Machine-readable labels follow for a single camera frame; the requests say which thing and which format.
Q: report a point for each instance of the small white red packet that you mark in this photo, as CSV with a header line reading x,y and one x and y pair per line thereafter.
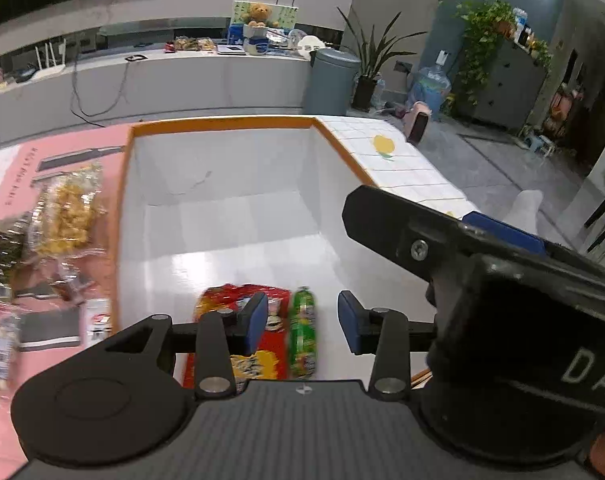
x,y
100,317

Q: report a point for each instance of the pink space heater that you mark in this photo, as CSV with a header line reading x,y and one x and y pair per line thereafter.
x,y
416,122

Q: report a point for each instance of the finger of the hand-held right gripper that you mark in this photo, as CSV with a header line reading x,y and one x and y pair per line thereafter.
x,y
382,220
502,232

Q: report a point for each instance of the pink printed box lid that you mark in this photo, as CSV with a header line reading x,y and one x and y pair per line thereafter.
x,y
22,180

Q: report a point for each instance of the person's socked leg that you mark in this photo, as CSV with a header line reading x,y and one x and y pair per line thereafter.
x,y
524,210

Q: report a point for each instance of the grey television console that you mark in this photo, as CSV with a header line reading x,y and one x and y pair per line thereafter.
x,y
207,85

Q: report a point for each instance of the red yellow snack packet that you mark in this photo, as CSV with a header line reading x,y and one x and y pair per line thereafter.
x,y
272,355

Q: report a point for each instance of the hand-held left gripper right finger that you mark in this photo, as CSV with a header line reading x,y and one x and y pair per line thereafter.
x,y
347,322

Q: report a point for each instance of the blue tissue box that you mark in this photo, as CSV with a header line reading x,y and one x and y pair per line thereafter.
x,y
236,35

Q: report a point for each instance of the small white stool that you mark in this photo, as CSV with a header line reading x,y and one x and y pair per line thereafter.
x,y
539,144

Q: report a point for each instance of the green print picture board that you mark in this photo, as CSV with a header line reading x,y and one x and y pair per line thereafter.
x,y
288,15

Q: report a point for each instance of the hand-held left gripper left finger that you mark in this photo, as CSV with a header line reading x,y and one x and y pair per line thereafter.
x,y
255,322

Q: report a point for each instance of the tall potted leaf plant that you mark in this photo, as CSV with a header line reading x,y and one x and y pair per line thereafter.
x,y
367,60

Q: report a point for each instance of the bottles on cabinet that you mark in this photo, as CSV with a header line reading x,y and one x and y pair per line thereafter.
x,y
522,27

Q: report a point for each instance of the dark green snack packet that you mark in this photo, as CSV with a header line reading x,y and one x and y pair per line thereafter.
x,y
2,255

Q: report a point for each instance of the small brown snack packet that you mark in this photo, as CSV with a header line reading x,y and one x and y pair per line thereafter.
x,y
72,282

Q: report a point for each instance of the trailing green pothos plant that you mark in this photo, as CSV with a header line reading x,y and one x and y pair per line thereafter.
x,y
482,35

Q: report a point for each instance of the clear packet of yellow snacks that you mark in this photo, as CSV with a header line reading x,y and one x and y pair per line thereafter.
x,y
67,215

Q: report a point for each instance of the brown teddy bear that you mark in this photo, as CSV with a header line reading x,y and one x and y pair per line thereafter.
x,y
260,15

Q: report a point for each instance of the grey drawer cabinet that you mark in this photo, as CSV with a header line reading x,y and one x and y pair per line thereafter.
x,y
512,85

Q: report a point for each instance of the small grey scale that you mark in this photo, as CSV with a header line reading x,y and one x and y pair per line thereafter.
x,y
231,50

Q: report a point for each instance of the pile of snacks on console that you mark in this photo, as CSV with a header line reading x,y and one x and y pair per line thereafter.
x,y
192,44

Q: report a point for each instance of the white box with orange rim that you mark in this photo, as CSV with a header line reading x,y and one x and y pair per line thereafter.
x,y
232,210

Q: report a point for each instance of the blue water jug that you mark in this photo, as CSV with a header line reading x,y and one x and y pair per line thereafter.
x,y
432,87

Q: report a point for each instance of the grey round trash can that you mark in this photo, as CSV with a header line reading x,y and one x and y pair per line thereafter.
x,y
330,82

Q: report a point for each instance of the white router with antennas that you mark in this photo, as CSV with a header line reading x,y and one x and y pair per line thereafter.
x,y
50,67

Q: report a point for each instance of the white blue round tub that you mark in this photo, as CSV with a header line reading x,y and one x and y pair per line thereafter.
x,y
256,42

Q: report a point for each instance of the lemon print checked tablecloth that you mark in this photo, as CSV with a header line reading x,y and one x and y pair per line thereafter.
x,y
407,170

